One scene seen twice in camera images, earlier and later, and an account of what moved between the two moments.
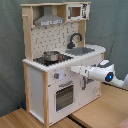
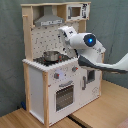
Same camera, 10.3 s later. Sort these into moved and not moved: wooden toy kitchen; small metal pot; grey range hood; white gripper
Moved: white gripper
Not moved: grey range hood; small metal pot; wooden toy kitchen
